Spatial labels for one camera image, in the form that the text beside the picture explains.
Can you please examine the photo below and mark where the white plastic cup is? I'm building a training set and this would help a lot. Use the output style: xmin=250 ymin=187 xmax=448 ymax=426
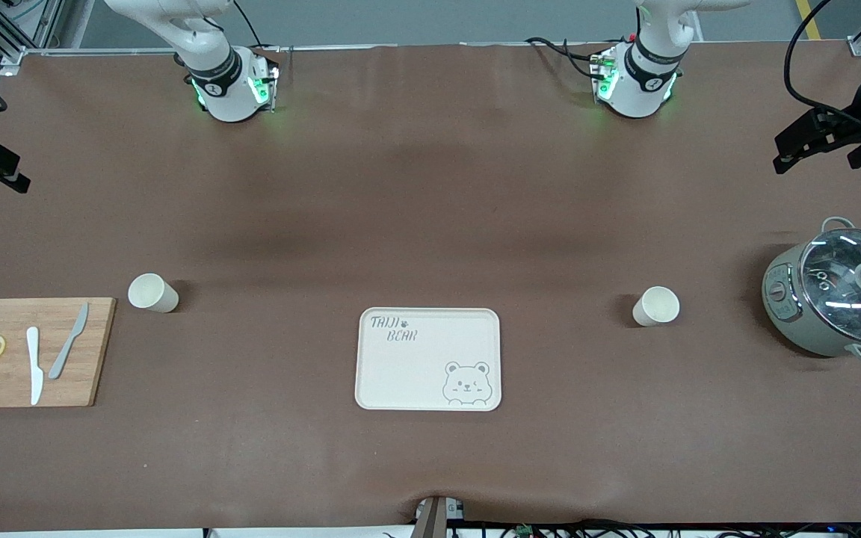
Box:
xmin=128 ymin=273 xmax=179 ymax=314

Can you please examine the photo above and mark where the white paper cup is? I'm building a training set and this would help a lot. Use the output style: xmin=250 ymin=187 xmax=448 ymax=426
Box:
xmin=632 ymin=286 xmax=680 ymax=327

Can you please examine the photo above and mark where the cream bear print tray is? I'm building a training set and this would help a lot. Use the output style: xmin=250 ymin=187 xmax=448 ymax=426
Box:
xmin=354 ymin=307 xmax=502 ymax=412

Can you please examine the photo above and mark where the glass pot lid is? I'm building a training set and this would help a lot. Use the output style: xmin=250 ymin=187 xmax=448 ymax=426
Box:
xmin=799 ymin=228 xmax=861 ymax=344

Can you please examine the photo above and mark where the grey-green electric cooking pot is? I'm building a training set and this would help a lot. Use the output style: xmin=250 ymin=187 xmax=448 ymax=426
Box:
xmin=762 ymin=217 xmax=861 ymax=365

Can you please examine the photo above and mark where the grey plastic knife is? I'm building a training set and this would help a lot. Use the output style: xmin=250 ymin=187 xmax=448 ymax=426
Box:
xmin=48 ymin=302 xmax=90 ymax=380

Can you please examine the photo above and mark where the white plastic knife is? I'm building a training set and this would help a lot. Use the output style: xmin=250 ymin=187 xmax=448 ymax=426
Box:
xmin=25 ymin=327 xmax=44 ymax=406

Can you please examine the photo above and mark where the wooden cutting board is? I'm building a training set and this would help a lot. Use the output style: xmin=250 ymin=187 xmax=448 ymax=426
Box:
xmin=0 ymin=297 xmax=117 ymax=409

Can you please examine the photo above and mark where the brown table mat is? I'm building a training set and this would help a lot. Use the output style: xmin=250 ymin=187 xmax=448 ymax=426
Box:
xmin=0 ymin=41 xmax=861 ymax=533

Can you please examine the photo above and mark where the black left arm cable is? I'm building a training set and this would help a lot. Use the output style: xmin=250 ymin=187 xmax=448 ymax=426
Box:
xmin=784 ymin=0 xmax=861 ymax=132

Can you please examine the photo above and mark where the silver table edge rail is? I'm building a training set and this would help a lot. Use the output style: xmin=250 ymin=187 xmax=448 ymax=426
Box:
xmin=0 ymin=41 xmax=641 ymax=57

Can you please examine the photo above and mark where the black left base cable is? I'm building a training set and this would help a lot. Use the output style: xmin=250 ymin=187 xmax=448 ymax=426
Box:
xmin=525 ymin=36 xmax=603 ymax=79

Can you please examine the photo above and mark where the black base cable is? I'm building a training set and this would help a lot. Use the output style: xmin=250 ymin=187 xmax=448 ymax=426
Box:
xmin=525 ymin=36 xmax=603 ymax=79
xmin=232 ymin=0 xmax=282 ymax=53

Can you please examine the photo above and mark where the black right base cable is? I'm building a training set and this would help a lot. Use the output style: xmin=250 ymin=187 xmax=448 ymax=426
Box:
xmin=232 ymin=0 xmax=282 ymax=53

